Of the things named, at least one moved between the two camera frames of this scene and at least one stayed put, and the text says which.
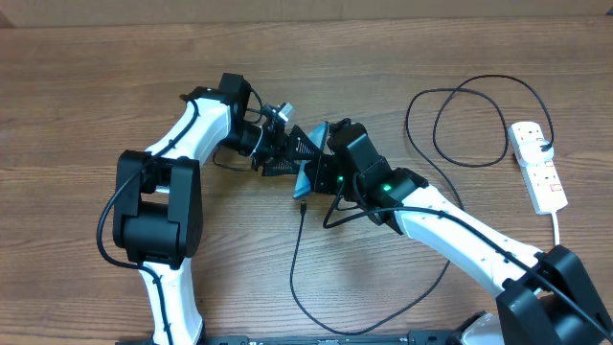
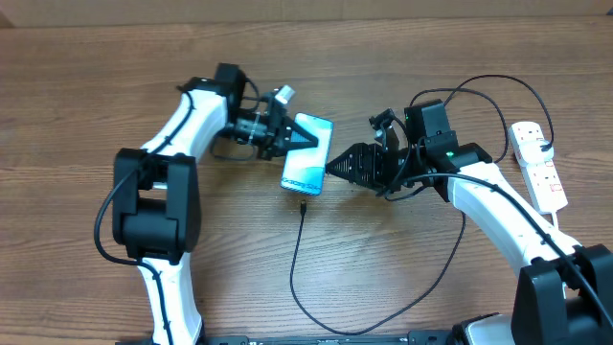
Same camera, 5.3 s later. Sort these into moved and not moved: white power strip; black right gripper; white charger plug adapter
Moved: black right gripper
Not moved: white power strip; white charger plug adapter
